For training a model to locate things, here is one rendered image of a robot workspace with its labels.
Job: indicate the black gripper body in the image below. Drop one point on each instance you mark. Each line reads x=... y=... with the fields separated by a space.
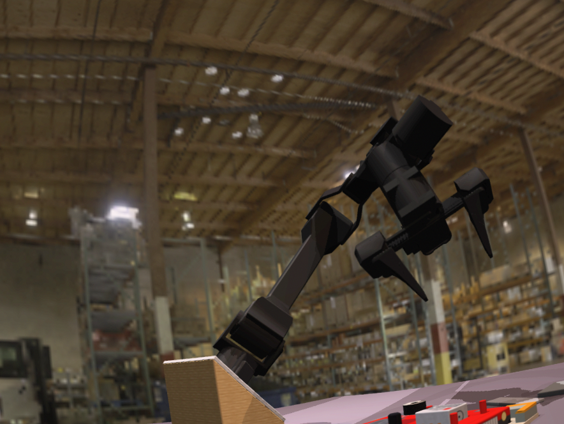
x=418 y=208

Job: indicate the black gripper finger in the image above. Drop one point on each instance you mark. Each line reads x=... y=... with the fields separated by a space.
x=477 y=205
x=388 y=263

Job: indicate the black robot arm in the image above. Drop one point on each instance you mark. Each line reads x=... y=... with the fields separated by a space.
x=262 y=327

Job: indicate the black toy tyre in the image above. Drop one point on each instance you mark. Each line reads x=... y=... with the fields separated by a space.
x=413 y=407

